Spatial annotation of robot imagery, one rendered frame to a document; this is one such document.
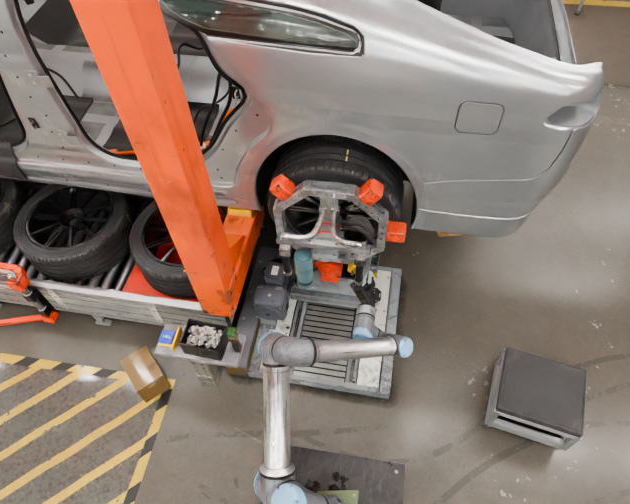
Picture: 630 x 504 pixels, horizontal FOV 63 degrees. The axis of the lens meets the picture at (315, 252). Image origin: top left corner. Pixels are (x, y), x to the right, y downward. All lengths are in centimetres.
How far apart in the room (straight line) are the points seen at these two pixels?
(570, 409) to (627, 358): 77
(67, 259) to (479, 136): 225
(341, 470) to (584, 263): 210
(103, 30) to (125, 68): 11
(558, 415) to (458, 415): 53
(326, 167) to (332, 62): 48
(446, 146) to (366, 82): 44
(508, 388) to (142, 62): 215
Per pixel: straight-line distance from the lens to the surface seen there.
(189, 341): 259
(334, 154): 235
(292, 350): 205
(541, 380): 283
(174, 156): 178
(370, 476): 256
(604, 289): 368
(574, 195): 412
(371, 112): 213
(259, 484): 238
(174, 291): 299
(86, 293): 313
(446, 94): 207
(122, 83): 165
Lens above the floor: 280
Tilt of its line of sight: 54 degrees down
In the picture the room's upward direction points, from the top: 3 degrees counter-clockwise
